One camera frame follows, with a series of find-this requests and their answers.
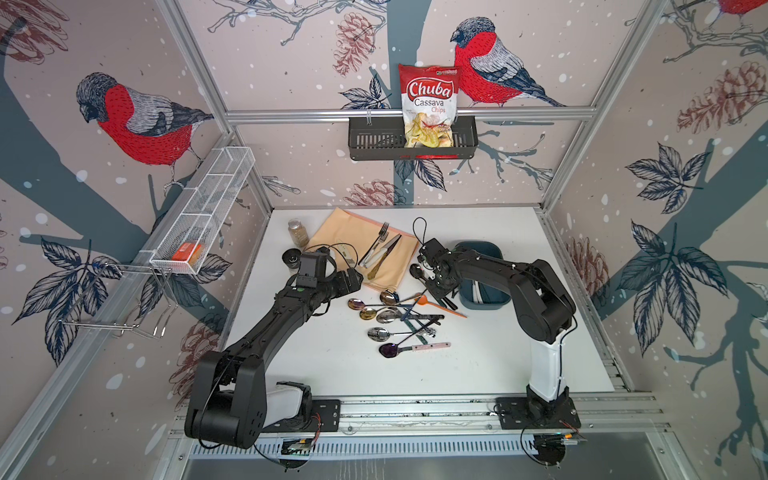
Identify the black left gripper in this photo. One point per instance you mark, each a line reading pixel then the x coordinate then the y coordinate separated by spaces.
pixel 344 287

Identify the gold spoon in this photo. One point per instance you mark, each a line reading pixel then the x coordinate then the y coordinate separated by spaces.
pixel 385 315

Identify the small red box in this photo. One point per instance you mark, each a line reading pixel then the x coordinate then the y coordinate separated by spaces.
pixel 188 252

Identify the black wall basket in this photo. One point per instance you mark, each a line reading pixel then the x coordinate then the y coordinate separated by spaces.
pixel 383 138

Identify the peach cloth napkin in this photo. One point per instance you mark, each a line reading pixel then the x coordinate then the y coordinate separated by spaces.
pixel 353 240

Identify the wire hook rack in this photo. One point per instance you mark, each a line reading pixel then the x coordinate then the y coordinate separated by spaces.
pixel 124 299

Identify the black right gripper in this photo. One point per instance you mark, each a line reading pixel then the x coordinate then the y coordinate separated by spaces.
pixel 435 293

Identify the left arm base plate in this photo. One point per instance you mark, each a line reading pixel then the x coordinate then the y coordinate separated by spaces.
pixel 322 415

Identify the silver spoon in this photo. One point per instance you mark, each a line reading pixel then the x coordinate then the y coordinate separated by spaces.
pixel 381 334

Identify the teal plastic storage box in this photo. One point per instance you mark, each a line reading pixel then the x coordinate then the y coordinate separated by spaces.
pixel 493 299

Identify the black spoon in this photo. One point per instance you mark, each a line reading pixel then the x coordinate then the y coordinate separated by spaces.
pixel 417 272

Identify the clear wire wall shelf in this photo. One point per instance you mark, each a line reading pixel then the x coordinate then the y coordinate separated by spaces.
pixel 206 210

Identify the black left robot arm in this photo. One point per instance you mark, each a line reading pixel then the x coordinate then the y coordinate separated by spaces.
pixel 230 403

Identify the purple spoon pink handle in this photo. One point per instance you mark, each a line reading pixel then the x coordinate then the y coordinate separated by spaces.
pixel 391 350

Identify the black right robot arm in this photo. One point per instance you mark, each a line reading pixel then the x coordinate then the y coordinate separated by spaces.
pixel 544 309

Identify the rainbow spoon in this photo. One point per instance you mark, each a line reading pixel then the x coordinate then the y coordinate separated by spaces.
pixel 359 305

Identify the silver fork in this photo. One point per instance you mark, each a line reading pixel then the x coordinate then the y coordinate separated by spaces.
pixel 380 238

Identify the red Chuba chips bag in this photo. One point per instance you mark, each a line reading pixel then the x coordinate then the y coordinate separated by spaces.
pixel 429 98

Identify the gold cream handled knife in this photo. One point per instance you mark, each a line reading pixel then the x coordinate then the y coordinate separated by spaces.
pixel 348 253

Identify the orange handled spoon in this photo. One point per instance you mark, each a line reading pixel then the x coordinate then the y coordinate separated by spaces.
pixel 423 301

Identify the white ceramic spoon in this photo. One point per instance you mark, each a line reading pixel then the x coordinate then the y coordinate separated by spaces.
pixel 477 296

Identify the black round lid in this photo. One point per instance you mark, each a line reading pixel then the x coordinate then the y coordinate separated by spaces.
pixel 292 258

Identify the brown spice jar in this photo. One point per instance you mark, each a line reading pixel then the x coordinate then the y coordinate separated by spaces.
pixel 298 233

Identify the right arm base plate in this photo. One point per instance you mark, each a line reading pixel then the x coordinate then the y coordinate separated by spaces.
pixel 518 413

